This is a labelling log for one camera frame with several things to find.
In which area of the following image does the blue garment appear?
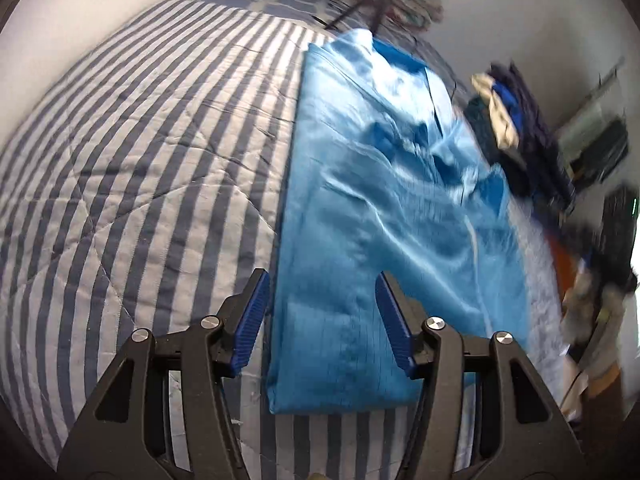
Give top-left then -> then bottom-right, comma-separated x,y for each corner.
266,29 -> 529,415

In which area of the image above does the pile of dark clothes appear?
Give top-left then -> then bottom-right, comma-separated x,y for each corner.
464,63 -> 576,214

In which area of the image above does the striped blue white quilt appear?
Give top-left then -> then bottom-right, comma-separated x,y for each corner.
0,0 -> 566,480

